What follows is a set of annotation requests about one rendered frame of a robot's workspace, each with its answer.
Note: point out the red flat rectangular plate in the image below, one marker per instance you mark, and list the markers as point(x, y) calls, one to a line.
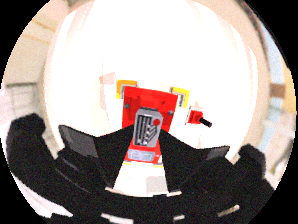
point(140, 98)

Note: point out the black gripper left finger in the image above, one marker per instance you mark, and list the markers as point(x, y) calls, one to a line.
point(107, 151)

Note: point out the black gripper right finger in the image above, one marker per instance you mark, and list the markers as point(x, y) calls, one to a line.
point(181, 161)

